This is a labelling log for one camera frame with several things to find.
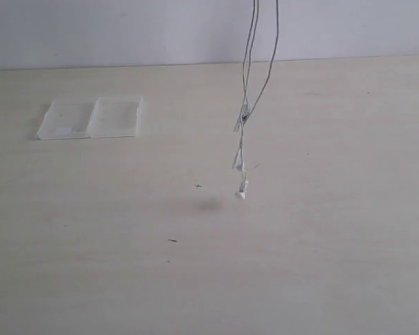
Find clear plastic storage case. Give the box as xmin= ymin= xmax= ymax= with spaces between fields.
xmin=37 ymin=96 xmax=145 ymax=140

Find white wired earphones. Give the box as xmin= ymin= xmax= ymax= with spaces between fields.
xmin=230 ymin=0 xmax=280 ymax=200

